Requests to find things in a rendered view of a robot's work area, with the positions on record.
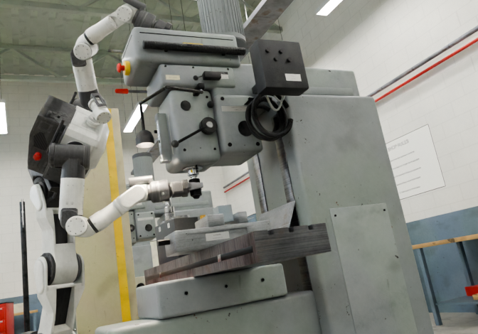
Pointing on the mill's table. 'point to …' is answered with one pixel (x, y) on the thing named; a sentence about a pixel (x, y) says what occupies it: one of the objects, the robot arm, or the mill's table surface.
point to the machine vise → (211, 235)
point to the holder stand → (175, 224)
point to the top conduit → (193, 47)
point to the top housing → (148, 61)
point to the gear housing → (186, 79)
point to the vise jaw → (210, 221)
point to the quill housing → (201, 147)
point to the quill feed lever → (208, 124)
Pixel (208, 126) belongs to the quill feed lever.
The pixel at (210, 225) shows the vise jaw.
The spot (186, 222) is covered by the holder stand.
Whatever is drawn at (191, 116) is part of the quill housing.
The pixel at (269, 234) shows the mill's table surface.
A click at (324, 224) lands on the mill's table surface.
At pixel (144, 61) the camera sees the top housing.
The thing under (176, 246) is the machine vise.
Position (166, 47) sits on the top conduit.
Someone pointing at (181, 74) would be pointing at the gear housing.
